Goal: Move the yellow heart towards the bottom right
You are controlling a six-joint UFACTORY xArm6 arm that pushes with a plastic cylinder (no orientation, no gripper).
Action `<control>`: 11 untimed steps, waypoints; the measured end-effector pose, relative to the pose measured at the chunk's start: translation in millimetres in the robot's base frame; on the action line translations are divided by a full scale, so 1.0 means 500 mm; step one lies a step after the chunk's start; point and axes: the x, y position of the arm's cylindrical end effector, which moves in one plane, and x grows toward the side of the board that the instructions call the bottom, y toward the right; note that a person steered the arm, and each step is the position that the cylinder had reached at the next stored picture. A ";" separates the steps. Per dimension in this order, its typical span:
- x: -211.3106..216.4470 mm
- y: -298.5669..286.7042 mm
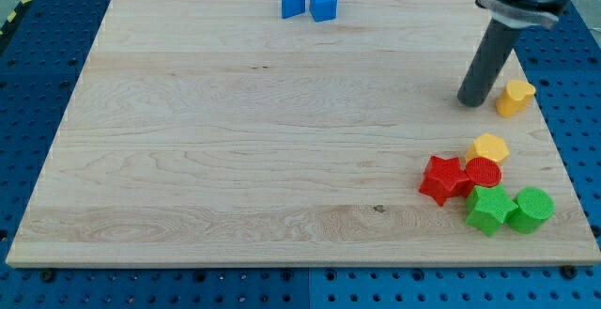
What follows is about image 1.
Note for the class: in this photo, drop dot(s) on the green cylinder block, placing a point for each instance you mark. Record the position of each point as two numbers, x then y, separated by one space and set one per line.
534 208

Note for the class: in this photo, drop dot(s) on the wooden board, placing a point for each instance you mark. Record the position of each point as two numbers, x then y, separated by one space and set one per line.
215 133

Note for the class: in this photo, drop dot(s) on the blue cube block right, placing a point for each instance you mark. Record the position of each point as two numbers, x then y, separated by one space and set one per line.
323 10

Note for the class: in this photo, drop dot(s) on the red cylinder block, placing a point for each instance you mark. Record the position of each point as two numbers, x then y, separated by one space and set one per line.
483 172

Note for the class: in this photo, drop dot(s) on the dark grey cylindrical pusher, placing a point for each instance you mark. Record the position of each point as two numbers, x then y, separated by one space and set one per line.
495 47

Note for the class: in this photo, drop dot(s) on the red star block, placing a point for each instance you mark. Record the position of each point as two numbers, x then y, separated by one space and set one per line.
444 179

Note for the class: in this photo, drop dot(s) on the yellow heart block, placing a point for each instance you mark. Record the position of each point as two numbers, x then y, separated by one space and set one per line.
515 97

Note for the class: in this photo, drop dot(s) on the green star block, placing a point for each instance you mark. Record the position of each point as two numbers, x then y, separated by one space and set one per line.
489 208

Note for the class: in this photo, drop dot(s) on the yellow hexagon block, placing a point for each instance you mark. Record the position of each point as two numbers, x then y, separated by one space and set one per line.
488 146

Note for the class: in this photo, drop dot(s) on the blue wedge block left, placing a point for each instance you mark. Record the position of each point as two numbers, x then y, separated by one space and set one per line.
290 8

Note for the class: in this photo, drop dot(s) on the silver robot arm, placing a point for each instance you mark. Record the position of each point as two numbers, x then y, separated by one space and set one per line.
508 19

